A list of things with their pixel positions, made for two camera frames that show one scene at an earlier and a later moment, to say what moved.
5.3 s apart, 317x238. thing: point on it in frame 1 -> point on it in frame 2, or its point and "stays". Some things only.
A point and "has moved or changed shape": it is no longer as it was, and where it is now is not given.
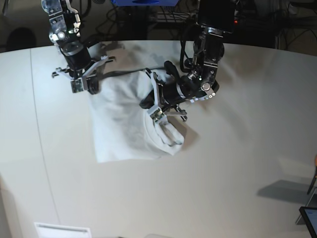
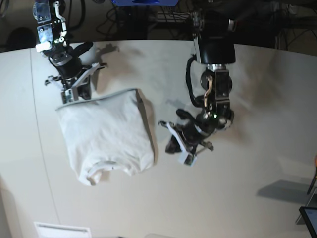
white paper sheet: x=50 y=230 stays
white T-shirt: x=123 y=131 has moved or changed shape
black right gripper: x=173 y=88 -> x=193 y=129
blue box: x=145 y=3 stays
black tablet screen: x=309 y=215 stays
